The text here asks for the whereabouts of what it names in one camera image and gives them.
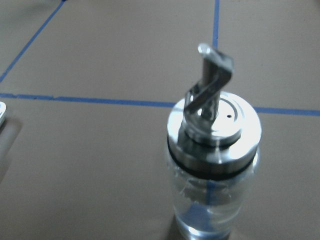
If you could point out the glass sauce bottle metal spout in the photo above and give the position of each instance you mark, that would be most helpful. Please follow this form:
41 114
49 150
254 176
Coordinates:
212 151

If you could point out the digital kitchen scale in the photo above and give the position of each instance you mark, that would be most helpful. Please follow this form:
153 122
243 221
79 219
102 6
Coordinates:
3 109

